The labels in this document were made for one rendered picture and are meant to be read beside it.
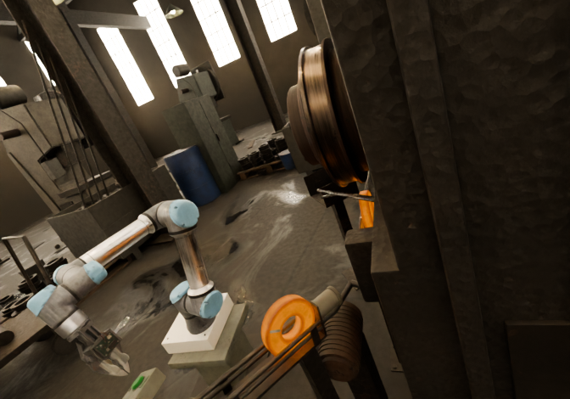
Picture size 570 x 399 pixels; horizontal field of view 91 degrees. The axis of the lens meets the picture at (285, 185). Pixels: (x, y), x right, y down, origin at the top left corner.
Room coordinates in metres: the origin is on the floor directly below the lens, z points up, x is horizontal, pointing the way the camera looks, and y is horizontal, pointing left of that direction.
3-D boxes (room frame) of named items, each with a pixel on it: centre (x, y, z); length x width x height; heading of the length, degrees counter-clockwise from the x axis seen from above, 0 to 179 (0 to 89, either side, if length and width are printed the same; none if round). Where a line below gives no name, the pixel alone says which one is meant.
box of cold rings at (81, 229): (3.79, 2.18, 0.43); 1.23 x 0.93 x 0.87; 152
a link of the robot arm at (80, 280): (0.85, 0.72, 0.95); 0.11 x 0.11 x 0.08; 52
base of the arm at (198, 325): (1.16, 0.64, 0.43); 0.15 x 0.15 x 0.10
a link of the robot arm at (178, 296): (1.15, 0.64, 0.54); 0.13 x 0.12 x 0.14; 52
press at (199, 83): (9.03, 1.28, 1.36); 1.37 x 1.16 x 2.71; 54
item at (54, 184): (5.43, 3.49, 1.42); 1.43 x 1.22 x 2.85; 69
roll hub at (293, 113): (0.98, -0.16, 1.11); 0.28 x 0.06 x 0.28; 154
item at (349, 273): (1.49, -0.24, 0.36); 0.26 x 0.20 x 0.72; 9
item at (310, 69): (0.93, -0.25, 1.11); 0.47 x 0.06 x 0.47; 154
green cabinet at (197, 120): (4.74, 0.93, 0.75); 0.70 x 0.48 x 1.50; 154
